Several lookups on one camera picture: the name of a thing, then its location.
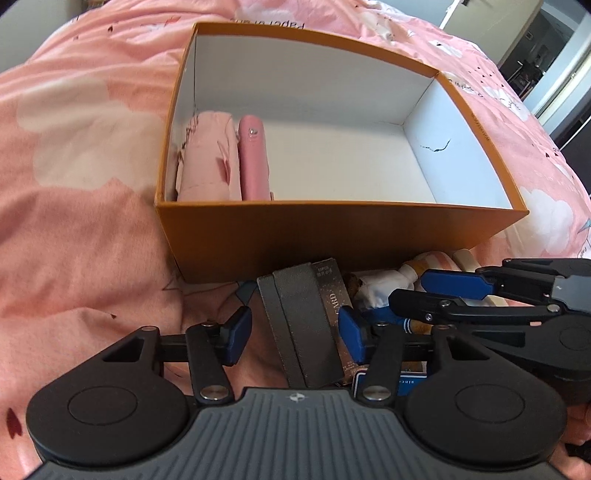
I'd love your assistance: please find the white brown plush toy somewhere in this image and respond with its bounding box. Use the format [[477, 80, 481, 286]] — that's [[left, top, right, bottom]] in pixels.
[[346, 249, 509, 337]]

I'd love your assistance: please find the white door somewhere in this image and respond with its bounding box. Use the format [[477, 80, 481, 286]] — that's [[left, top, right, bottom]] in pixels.
[[536, 23, 591, 141]]

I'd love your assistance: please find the pink printed blanket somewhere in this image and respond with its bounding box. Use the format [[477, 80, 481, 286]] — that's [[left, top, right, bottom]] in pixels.
[[0, 0, 591, 480]]

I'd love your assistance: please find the blue box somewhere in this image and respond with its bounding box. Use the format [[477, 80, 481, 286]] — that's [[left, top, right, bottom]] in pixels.
[[353, 364, 432, 398]]

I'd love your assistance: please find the orange cardboard box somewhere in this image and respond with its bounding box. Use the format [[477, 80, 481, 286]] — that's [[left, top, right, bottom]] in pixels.
[[154, 21, 529, 283]]

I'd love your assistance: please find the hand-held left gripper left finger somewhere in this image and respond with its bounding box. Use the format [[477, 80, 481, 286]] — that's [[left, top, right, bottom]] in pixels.
[[102, 305, 254, 405]]

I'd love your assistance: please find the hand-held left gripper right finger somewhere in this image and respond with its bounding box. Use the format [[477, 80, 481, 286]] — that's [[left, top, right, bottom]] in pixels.
[[338, 307, 489, 407]]

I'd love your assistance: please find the pink folded cloth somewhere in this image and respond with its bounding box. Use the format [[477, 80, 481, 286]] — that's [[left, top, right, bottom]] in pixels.
[[174, 111, 243, 202]]

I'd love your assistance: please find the pink wallet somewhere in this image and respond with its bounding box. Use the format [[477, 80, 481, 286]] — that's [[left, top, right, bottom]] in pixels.
[[238, 114, 274, 201]]

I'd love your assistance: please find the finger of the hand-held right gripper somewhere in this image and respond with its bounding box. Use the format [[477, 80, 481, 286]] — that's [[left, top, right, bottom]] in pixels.
[[389, 289, 563, 325], [421, 258, 591, 304]]

